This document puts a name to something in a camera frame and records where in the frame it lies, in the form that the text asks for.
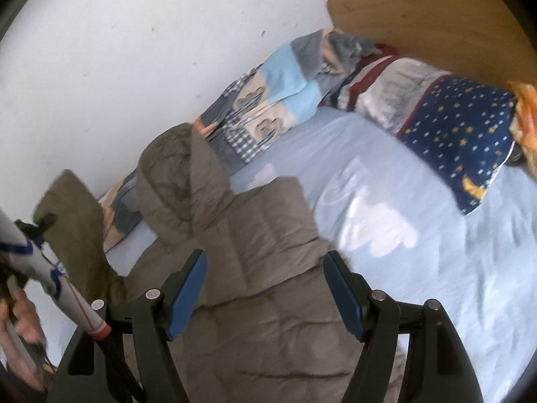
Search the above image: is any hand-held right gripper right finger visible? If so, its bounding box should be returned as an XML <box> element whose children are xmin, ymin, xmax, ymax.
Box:
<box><xmin>323</xmin><ymin>250</ymin><xmax>489</xmax><ymax>403</ymax></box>

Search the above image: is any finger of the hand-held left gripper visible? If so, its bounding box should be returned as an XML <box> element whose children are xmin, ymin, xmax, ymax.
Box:
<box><xmin>14</xmin><ymin>213</ymin><xmax>58</xmax><ymax>241</ymax></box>

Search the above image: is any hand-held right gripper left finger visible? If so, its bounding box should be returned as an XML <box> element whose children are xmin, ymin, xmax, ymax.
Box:
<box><xmin>46</xmin><ymin>250</ymin><xmax>209</xmax><ymax>403</ymax></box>

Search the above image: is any olive puffer jacket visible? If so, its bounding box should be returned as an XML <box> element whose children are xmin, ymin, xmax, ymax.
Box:
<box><xmin>34</xmin><ymin>123</ymin><xmax>411</xmax><ymax>403</ymax></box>

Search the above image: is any pile of folded clothes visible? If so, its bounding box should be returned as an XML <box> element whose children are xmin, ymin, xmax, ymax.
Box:
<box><xmin>319</xmin><ymin>44</ymin><xmax>518</xmax><ymax>216</ymax></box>

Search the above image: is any person's left hand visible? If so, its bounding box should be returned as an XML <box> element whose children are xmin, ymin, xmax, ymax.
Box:
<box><xmin>0</xmin><ymin>277</ymin><xmax>48</xmax><ymax>387</ymax></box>

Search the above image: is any light blue cloud bed sheet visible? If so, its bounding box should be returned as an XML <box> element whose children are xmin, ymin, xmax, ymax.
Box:
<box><xmin>0</xmin><ymin>107</ymin><xmax>537</xmax><ymax>403</ymax></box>

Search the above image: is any dark object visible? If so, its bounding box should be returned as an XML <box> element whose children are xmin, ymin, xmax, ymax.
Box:
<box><xmin>505</xmin><ymin>145</ymin><xmax>527</xmax><ymax>166</ymax></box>

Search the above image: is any patchwork printed duvet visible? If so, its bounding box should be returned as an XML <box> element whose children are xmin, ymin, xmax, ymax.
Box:
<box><xmin>97</xmin><ymin>29</ymin><xmax>382</xmax><ymax>255</ymax></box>

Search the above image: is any orange cloth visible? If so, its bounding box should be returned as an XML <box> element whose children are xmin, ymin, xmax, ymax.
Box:
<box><xmin>505</xmin><ymin>79</ymin><xmax>537</xmax><ymax>156</ymax></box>

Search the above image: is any wooden headboard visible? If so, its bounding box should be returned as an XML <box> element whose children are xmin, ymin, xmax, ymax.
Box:
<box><xmin>326</xmin><ymin>0</ymin><xmax>537</xmax><ymax>93</ymax></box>

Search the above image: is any black cable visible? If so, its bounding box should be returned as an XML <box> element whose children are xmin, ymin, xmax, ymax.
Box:
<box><xmin>98</xmin><ymin>336</ymin><xmax>143</xmax><ymax>403</ymax></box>

